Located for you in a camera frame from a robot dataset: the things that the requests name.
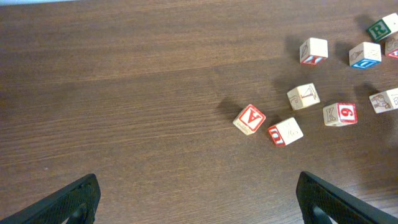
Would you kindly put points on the yellow sided wooden block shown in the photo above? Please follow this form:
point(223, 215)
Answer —
point(384, 101)

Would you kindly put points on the red 9 wooden block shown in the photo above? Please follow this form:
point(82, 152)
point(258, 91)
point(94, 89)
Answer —
point(340, 114)

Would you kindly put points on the red sided wooden block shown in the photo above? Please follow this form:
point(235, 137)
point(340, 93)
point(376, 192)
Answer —
point(391, 46)

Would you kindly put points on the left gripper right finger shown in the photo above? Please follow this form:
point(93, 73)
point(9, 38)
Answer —
point(322, 202)

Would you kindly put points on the green R wooden block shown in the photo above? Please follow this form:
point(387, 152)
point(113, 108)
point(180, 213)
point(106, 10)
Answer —
point(383, 28)

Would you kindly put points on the blue sided wooden block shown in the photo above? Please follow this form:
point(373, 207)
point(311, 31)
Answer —
point(365, 55)

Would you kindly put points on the red X wooden block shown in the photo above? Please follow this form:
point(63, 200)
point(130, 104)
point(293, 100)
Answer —
point(313, 51)

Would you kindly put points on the wooden block red side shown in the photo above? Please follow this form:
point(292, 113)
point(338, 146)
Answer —
point(285, 132)

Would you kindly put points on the plain wooden block yellow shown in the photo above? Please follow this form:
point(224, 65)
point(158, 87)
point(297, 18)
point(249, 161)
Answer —
point(303, 96)

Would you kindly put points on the red A wooden block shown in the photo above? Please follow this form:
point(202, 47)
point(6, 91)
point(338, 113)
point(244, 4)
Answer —
point(249, 120)

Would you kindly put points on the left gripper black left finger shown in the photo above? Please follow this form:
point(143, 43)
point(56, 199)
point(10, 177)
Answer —
point(74, 203)

